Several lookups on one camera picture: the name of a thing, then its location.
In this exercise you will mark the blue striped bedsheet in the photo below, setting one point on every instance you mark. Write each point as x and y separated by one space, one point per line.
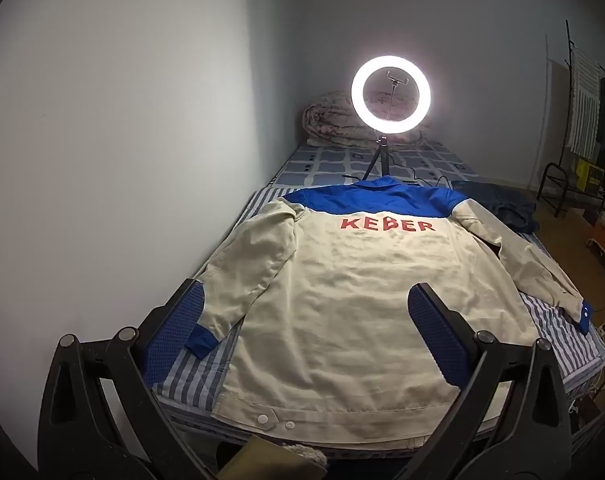
557 345

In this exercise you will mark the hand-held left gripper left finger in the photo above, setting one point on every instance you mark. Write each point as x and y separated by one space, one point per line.
177 332

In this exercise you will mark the beige and blue work jacket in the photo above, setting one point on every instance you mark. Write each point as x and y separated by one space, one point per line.
332 310

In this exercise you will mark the yellow box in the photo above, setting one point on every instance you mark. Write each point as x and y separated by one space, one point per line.
589 175

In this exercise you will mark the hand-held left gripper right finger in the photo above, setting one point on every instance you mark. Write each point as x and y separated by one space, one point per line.
432 332

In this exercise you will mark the white striped towel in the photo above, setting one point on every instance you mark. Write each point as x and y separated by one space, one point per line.
584 105

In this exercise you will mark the rolled floral quilt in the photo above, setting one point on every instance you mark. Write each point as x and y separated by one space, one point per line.
327 120

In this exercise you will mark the black drying rack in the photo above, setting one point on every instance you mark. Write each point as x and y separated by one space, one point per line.
568 50

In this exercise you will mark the blue checked bedsheet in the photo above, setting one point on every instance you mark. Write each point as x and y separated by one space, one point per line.
322 165

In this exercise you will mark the dark blue jeans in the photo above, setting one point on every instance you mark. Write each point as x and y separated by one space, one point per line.
502 205

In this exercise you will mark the black tripod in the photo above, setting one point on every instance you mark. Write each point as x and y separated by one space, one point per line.
381 149

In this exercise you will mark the black metal stand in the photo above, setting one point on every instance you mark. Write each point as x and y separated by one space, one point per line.
549 172

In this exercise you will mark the black phone holder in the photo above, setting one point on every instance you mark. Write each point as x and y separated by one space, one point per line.
395 78

